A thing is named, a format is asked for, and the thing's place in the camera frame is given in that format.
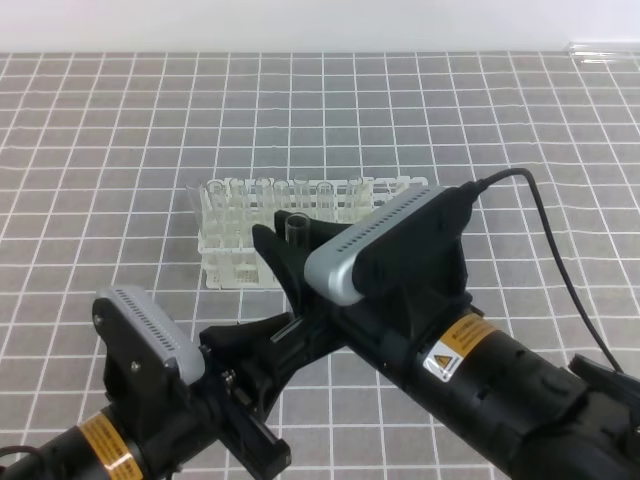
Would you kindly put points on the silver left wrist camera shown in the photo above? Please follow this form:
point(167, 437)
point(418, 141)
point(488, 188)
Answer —
point(144, 342)

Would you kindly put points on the white test tube rack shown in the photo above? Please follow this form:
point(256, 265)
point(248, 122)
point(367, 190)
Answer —
point(234, 263)

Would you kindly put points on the clear tubes at table edge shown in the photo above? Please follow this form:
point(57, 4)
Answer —
point(604, 52)

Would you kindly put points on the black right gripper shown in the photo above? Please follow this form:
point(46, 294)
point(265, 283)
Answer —
point(401, 333)

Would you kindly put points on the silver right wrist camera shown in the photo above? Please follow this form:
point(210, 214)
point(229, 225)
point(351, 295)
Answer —
point(370, 240)

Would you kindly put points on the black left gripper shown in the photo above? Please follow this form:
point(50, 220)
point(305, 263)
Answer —
point(249, 365)

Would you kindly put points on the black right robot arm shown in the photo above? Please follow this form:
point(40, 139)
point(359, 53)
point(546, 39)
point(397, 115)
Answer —
point(531, 419)

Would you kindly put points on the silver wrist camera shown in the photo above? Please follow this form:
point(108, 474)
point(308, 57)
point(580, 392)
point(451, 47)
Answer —
point(370, 240)
point(144, 342)

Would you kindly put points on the clear glass test tube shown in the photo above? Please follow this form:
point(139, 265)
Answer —
point(297, 230)

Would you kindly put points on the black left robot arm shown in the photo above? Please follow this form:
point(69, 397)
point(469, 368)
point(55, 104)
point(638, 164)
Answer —
point(171, 397)

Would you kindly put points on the clear test tube far left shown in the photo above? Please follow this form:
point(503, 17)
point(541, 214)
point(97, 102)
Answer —
point(217, 198)

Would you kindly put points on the grey checked tablecloth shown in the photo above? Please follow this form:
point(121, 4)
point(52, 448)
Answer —
point(98, 149)

